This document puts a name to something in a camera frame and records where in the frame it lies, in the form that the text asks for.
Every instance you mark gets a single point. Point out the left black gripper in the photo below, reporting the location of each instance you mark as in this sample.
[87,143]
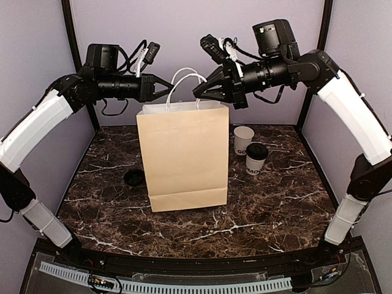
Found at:
[146,90]

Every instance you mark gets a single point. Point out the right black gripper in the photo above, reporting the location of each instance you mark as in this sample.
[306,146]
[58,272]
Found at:
[231,90]

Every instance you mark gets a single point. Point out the brown paper bag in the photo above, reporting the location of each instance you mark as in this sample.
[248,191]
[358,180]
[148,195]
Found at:
[184,150]

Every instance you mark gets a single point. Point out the white paper coffee cup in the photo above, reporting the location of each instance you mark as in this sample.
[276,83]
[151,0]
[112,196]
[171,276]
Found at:
[254,166]

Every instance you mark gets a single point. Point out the black plastic cup lid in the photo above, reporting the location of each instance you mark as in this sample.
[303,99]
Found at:
[257,151]

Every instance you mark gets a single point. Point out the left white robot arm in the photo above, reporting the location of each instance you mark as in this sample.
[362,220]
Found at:
[63,98]

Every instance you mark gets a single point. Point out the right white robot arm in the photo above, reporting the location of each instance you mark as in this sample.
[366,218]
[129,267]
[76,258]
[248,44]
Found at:
[324,78]

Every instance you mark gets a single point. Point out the spare white paper cup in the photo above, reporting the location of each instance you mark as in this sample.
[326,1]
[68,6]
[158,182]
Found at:
[242,139]

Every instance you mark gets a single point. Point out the spare black cup lid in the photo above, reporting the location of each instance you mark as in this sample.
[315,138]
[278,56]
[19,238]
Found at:
[133,177]

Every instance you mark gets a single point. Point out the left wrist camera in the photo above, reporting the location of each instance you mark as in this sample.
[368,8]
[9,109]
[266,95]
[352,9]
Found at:
[146,57]

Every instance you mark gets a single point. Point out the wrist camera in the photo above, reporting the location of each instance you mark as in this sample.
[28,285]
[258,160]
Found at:
[221,52]
[146,57]

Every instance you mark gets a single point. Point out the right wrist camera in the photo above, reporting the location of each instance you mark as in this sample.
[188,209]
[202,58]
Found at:
[221,52]

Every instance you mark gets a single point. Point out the left black frame post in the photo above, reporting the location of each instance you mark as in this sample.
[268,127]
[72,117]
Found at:
[74,49]

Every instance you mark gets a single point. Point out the black frame post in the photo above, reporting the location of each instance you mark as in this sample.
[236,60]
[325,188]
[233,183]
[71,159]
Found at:
[322,38]
[74,49]

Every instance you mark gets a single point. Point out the right black frame post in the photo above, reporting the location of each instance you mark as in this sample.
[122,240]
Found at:
[322,38]

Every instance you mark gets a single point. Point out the black front rail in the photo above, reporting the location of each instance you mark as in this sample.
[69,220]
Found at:
[126,265]

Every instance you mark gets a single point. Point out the white cable duct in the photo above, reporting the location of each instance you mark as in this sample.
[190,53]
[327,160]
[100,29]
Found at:
[154,283]

